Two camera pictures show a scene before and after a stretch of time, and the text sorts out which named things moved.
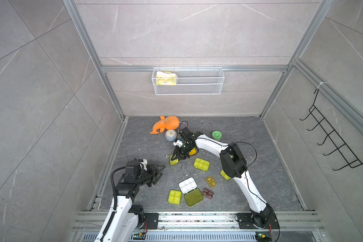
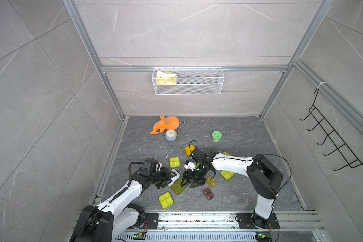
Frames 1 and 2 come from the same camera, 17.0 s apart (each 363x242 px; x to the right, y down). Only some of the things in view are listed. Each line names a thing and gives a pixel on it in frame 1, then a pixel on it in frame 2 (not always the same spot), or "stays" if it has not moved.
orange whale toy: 168,123 stays
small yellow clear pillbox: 211,182 stays
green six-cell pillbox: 225,176 stays
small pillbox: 174,197 to 166,200
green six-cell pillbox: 191,193 to 176,183
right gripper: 179,154 to 192,178
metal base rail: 205,227 stays
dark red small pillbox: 207,192 stays
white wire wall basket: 191,81 stays
